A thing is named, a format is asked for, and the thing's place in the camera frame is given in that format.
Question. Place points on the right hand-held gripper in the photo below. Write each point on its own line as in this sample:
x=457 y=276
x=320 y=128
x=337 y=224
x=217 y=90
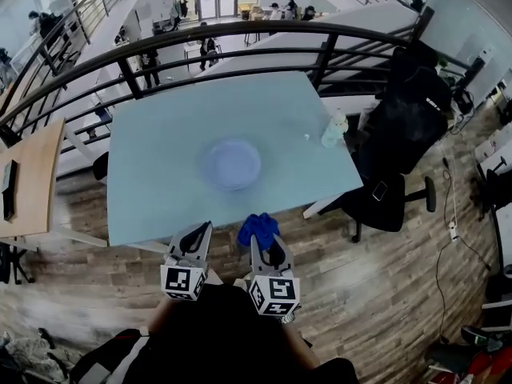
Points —
x=276 y=292

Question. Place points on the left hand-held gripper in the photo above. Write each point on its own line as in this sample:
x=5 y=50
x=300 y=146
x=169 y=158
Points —
x=180 y=280

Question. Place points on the white power strip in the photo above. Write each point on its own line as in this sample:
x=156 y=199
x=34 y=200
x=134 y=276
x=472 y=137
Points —
x=453 y=230

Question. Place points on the blue cloth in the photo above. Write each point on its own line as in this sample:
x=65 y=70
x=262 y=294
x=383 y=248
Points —
x=258 y=226

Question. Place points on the black office chair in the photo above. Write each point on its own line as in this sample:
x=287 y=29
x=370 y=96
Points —
x=404 y=134

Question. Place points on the black flat box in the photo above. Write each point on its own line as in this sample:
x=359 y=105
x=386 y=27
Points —
x=10 y=190

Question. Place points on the person's black shirt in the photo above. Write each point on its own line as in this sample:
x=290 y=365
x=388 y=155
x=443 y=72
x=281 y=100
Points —
x=224 y=334

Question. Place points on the big translucent blue plate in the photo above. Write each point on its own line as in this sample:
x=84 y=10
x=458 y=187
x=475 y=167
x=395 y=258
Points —
x=232 y=164

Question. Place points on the silver wristwatch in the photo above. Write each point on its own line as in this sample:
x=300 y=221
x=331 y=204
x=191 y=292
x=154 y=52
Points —
x=287 y=319

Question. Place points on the red bag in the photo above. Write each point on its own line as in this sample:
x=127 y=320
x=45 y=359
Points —
x=488 y=364

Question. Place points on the wooden desk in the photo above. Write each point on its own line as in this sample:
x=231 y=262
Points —
x=36 y=174

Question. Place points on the smartphone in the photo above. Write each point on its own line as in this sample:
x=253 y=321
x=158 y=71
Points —
x=380 y=190

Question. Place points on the person's left forearm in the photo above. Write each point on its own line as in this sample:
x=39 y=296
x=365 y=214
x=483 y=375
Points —
x=160 y=314

